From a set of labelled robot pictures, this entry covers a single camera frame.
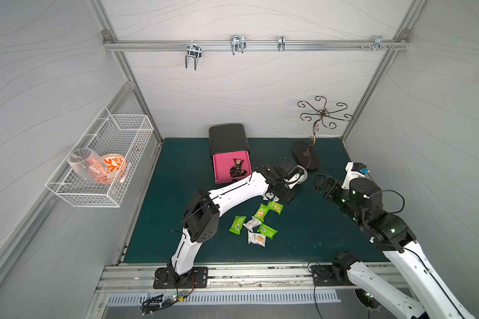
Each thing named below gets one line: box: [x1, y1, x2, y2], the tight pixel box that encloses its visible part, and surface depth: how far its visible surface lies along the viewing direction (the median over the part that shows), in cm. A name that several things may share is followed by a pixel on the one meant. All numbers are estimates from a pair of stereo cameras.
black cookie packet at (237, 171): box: [229, 164, 248, 178], surface depth 92 cm
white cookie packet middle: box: [242, 215, 262, 232], surface depth 87 cm
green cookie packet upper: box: [267, 200, 285, 215], surface depth 93 cm
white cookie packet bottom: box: [247, 229, 267, 248], surface depth 83 cm
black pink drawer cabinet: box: [208, 123, 253, 185], surface depth 96 cm
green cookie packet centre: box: [253, 203, 270, 222], surface depth 91 cm
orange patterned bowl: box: [97, 153, 128, 184], surface depth 68 cm
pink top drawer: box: [212, 150, 253, 185], surface depth 94 cm
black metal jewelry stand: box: [292, 95, 353, 171], surface depth 91 cm
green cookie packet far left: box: [228, 215, 247, 236], surface depth 87 cm
